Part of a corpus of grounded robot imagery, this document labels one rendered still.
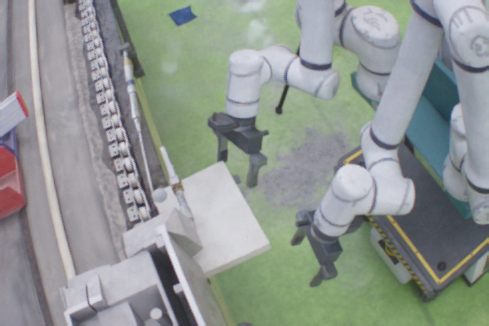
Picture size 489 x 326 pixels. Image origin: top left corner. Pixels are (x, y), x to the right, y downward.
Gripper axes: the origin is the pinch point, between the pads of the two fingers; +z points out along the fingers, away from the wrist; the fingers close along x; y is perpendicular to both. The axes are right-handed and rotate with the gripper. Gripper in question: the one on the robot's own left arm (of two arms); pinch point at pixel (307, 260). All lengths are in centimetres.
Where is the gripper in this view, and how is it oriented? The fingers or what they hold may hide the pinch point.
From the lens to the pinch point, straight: 180.0
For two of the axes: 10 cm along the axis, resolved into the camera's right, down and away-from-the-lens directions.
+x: 3.6, 7.7, -5.2
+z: -2.3, 6.2, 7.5
